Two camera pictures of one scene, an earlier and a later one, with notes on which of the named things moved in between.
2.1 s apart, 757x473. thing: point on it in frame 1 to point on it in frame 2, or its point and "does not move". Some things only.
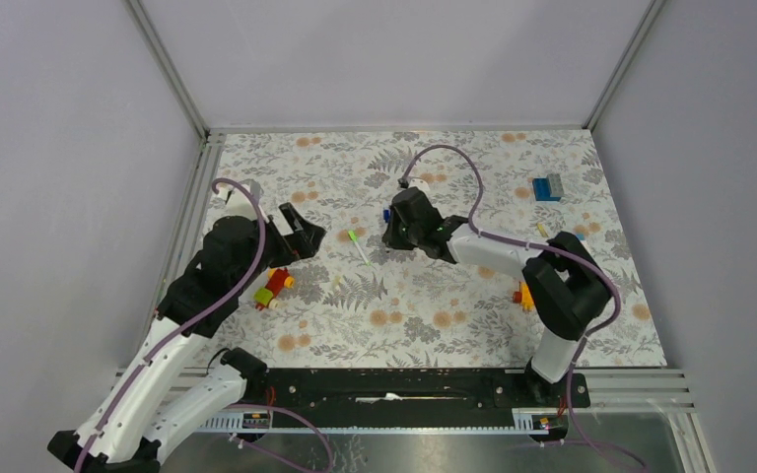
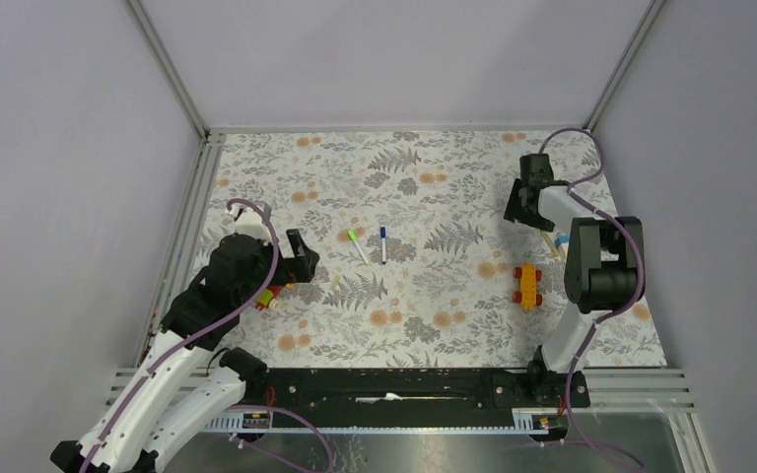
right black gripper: [390, 237] to [515, 211]
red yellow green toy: [268, 297] does not move
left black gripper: [302, 243] to [299, 268]
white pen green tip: [367, 262] does not move
